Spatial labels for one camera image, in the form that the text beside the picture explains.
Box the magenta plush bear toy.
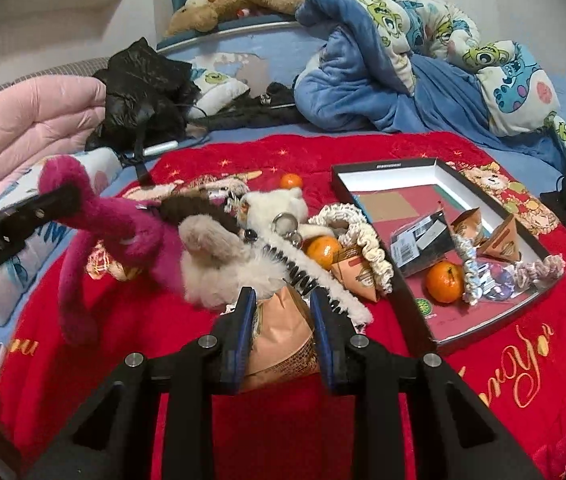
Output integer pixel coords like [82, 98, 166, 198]
[38, 155, 183, 344]

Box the tan triangular snack packet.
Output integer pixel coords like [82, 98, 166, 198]
[241, 285, 319, 390]

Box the beige fluffy plush toy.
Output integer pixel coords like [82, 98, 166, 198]
[178, 214, 287, 310]

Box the pink quilted jacket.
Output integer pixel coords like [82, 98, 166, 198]
[0, 75, 106, 195]

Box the tangerine in box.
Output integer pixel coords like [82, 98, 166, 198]
[424, 260, 464, 304]

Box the white blue crochet scrunchie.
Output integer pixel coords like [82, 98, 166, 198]
[452, 234, 565, 306]

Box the black shallow cardboard box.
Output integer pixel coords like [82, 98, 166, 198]
[332, 158, 556, 353]

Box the brown fluffy hair claw clip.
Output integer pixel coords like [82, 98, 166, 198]
[158, 194, 241, 235]

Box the black barcode packet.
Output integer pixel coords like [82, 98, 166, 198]
[389, 209, 456, 278]

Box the triangular snack packet in box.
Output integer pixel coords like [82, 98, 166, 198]
[477, 214, 521, 263]

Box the orange triangular snack packet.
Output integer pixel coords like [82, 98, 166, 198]
[331, 246, 379, 302]

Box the black puffer jacket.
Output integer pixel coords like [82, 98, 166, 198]
[85, 38, 198, 154]

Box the cream crochet scrunchie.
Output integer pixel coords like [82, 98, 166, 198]
[308, 203, 394, 296]

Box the orange tangerine near scrunchie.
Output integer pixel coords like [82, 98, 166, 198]
[305, 235, 341, 271]

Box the red embroidered bear blanket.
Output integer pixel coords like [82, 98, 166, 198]
[0, 132, 566, 479]

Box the white monster print pillow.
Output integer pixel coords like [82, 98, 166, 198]
[187, 52, 251, 120]

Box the small tangerine far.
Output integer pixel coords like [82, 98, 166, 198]
[279, 174, 304, 190]

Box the brown plush dog toy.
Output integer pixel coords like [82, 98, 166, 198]
[165, 0, 304, 37]

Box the blue monster print duvet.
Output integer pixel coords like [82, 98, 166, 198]
[294, 0, 566, 174]

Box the white plush keychain toy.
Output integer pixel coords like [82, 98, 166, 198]
[236, 188, 334, 240]

